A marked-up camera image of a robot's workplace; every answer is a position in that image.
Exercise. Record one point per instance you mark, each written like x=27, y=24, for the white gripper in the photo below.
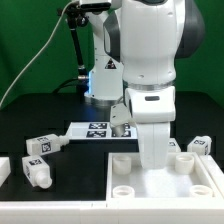
x=152, y=112

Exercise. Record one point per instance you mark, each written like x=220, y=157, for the white square tabletop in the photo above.
x=185, y=175

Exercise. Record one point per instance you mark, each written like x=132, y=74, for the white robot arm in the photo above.
x=147, y=36

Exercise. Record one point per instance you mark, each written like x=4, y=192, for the white marker sheet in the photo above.
x=97, y=130

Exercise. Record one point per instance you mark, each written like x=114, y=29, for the white right fence block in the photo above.
x=215, y=172

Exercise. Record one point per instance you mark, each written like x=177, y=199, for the white fence block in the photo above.
x=5, y=169
x=215, y=172

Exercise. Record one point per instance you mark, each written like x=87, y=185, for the white left fence block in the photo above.
x=5, y=169

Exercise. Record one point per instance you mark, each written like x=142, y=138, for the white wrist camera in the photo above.
x=119, y=115

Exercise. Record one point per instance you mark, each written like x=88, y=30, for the mounted camera on stand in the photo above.
x=94, y=5

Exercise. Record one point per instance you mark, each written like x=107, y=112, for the black camera stand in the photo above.
x=76, y=17

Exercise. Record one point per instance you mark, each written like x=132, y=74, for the white front wall fence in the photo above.
x=186, y=211

